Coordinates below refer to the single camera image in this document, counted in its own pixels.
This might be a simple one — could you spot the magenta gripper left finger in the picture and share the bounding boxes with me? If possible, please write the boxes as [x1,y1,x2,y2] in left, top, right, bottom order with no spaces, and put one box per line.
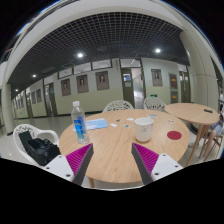
[43,143,95,187]

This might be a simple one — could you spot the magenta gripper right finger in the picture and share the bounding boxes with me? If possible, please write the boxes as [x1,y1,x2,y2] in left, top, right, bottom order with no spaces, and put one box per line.
[131,142,184,186]

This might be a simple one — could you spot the clear plastic water bottle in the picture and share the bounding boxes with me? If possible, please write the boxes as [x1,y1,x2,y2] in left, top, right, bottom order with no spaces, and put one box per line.
[71,101,89,144]

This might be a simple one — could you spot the red round coaster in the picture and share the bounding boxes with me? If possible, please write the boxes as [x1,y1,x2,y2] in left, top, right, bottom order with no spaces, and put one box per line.
[167,131,182,140]

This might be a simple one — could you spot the black bag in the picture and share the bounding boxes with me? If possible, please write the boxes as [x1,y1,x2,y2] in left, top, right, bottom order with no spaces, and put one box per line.
[19,131,60,166]

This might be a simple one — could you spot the round wooden table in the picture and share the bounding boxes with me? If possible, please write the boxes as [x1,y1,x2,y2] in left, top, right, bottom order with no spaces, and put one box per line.
[165,103,219,165]
[58,108,190,189]

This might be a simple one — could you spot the blue paper booklet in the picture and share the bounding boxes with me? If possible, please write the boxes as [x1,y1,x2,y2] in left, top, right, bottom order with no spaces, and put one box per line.
[85,118,108,130]

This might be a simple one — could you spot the white lattice chair right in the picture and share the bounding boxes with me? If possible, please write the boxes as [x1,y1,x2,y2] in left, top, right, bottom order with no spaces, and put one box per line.
[144,97,166,111]

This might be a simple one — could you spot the white lattice chair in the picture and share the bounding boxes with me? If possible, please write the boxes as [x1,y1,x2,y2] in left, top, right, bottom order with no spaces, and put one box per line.
[144,97,166,111]
[103,100,133,112]

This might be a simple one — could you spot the white lattice chair middle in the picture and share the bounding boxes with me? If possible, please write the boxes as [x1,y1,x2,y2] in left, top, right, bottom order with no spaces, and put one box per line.
[103,100,133,112]

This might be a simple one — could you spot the white chair with bag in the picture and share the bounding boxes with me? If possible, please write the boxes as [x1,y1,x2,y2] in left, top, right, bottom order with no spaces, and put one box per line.
[13,124,60,167]

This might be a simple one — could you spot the open doorway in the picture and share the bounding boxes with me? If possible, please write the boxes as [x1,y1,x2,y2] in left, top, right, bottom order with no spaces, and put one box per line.
[121,68,145,109]

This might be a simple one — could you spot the framed wall portrait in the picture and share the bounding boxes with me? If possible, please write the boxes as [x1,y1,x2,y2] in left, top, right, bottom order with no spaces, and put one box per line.
[95,71,109,90]

